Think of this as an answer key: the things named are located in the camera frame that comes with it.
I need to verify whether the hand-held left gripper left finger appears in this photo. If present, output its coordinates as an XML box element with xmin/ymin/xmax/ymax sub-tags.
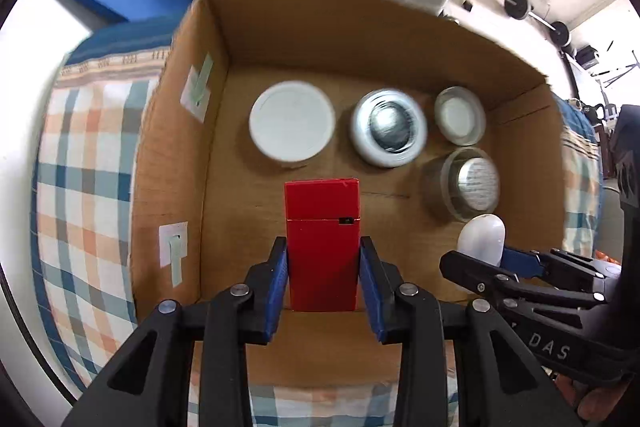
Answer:
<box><xmin>62</xmin><ymin>236</ymin><xmax>290</xmax><ymax>427</ymax></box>

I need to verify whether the white egg-shaped case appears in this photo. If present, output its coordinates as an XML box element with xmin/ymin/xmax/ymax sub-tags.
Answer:
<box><xmin>458</xmin><ymin>214</ymin><xmax>506</xmax><ymax>268</ymax></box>

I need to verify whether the person's right hand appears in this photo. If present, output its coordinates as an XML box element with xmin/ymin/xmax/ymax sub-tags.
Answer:
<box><xmin>552</xmin><ymin>374</ymin><xmax>626</xmax><ymax>424</ymax></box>

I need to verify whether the red rectangular box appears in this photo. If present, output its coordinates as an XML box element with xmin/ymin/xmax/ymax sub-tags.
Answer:
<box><xmin>284</xmin><ymin>178</ymin><xmax>361</xmax><ymax>312</ymax></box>

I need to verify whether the metal shaker with perforated top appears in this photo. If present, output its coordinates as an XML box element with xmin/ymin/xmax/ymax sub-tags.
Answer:
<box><xmin>422</xmin><ymin>147</ymin><xmax>501</xmax><ymax>223</ymax></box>

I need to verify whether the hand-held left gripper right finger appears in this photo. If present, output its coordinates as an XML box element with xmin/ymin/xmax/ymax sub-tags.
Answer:
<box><xmin>357</xmin><ymin>236</ymin><xmax>583</xmax><ymax>427</ymax></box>

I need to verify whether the black tripod stand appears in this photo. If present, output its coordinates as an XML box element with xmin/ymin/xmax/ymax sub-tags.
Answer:
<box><xmin>597</xmin><ymin>39</ymin><xmax>640</xmax><ymax>88</ymax></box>

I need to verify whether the short barbell with black plates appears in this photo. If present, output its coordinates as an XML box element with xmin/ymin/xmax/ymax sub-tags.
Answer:
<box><xmin>504</xmin><ymin>0</ymin><xmax>572</xmax><ymax>48</ymax></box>

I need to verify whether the round metal tin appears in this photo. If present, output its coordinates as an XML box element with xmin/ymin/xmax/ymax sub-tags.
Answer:
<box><xmin>350</xmin><ymin>88</ymin><xmax>428</xmax><ymax>168</ymax></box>

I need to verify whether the white round plastic container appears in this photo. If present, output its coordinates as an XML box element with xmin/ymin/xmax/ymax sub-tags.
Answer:
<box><xmin>248</xmin><ymin>80</ymin><xmax>336</xmax><ymax>168</ymax></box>

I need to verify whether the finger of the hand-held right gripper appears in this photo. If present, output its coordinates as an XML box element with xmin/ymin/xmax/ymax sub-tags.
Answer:
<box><xmin>440</xmin><ymin>251</ymin><xmax>606</xmax><ymax>323</ymax></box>
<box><xmin>501</xmin><ymin>247</ymin><xmax>623</xmax><ymax>294</ymax></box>

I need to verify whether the plaid tablecloth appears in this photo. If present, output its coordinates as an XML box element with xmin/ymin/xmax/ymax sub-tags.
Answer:
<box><xmin>32</xmin><ymin>14</ymin><xmax>606</xmax><ymax>427</ymax></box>

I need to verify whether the cardboard box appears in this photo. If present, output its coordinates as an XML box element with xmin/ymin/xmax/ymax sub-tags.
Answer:
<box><xmin>130</xmin><ymin>0</ymin><xmax>566</xmax><ymax>390</ymax></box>

